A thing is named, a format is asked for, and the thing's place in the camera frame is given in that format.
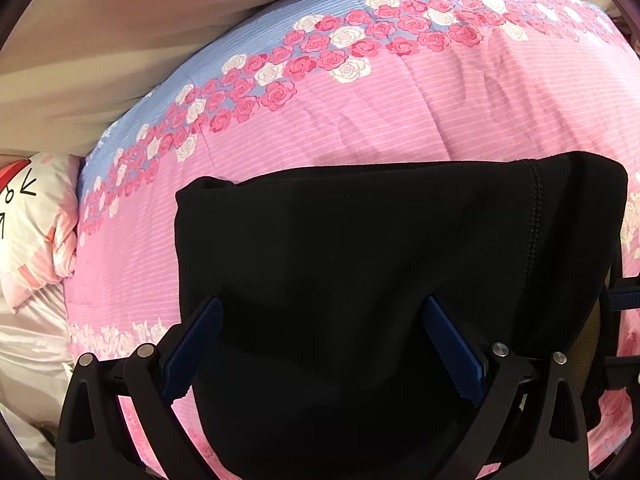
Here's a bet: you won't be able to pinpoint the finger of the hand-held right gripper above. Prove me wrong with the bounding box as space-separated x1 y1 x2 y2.
609 276 640 309
604 356 640 392

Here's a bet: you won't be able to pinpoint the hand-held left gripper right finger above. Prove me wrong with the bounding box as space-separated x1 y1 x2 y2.
422 294 593 480

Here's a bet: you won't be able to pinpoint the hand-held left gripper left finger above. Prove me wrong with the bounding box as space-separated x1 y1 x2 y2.
55 296 223 480

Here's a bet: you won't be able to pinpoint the black pants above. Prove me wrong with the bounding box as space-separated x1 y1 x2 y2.
174 151 629 480

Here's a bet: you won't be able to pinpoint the white satin sheet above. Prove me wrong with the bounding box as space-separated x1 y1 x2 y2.
0 280 76 441

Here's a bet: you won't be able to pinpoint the cat print pillow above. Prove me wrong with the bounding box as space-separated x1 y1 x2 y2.
0 152 81 316

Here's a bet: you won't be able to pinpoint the pink floral blanket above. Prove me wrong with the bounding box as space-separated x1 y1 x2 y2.
64 0 640 480

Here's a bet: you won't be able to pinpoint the beige curtain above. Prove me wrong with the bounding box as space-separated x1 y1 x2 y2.
0 0 401 156

